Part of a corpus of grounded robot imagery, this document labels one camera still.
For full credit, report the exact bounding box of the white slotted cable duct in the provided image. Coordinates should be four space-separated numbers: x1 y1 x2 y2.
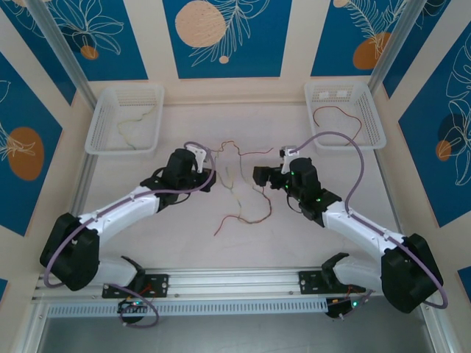
47 296 328 319

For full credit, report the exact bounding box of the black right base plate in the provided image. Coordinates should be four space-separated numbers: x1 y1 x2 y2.
298 270 367 295

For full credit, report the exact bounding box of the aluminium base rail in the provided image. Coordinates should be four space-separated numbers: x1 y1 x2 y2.
31 265 438 302

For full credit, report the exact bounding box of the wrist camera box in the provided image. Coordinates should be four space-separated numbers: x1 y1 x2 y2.
279 146 300 174
185 144 207 174

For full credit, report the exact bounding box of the white plastic mesh basket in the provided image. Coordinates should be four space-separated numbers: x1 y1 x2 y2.
84 85 166 156

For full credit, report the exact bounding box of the white mesh basket with labels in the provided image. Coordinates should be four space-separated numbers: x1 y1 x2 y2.
304 81 387 151

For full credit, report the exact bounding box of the yellow-green wire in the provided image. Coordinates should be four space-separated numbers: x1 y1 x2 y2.
224 154 255 192
116 103 154 151
216 152 266 225

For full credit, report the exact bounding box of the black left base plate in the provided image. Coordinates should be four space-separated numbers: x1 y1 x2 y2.
102 274 170 299

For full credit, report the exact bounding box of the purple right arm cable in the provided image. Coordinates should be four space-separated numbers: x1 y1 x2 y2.
292 132 449 319

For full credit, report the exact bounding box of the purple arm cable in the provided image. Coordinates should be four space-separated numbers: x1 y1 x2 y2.
292 132 449 319
42 141 216 328

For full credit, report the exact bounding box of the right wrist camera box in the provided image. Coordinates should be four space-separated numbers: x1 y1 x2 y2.
279 146 300 174

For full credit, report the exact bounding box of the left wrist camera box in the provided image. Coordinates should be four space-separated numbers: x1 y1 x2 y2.
185 144 207 174

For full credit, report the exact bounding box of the aluminium frame post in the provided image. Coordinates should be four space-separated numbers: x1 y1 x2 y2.
367 0 424 93
25 0 97 111

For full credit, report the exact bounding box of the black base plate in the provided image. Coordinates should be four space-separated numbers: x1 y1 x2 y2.
298 270 367 295
102 274 170 299

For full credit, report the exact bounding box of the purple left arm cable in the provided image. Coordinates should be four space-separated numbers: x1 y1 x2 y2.
42 141 216 328

